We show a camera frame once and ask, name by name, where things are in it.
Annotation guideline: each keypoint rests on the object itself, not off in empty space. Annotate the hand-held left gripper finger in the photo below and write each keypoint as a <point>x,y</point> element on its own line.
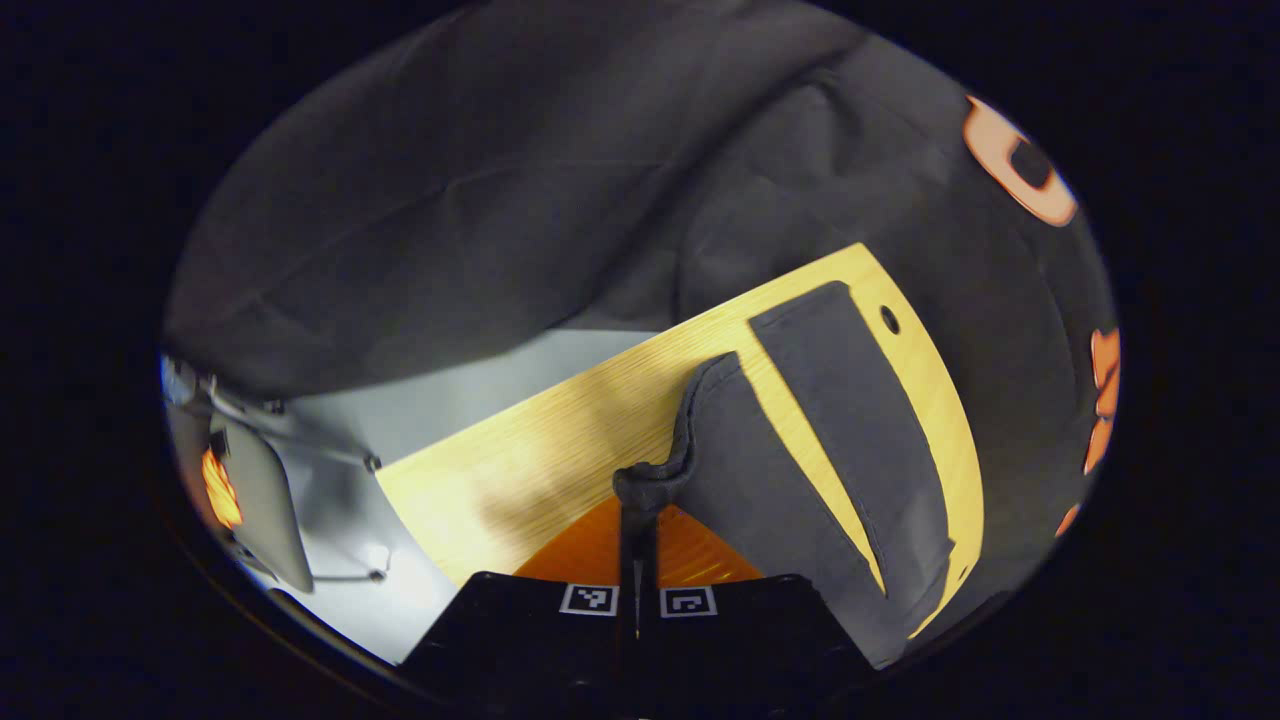
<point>628,560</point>
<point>648,560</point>

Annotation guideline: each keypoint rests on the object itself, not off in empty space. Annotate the dark jeans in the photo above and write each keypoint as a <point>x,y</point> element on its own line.
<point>760,480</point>

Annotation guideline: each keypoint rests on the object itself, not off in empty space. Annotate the grey flat panel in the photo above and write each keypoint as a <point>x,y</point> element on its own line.
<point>265,500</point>

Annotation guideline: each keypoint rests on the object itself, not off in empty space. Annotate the black backdrop cloth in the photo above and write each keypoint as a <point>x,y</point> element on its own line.
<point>500,200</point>

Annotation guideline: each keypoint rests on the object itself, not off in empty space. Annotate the orange glowing object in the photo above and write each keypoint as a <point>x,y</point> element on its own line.
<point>220,490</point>

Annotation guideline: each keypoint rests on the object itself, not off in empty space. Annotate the white metal frame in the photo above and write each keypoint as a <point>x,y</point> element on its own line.
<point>290,428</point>

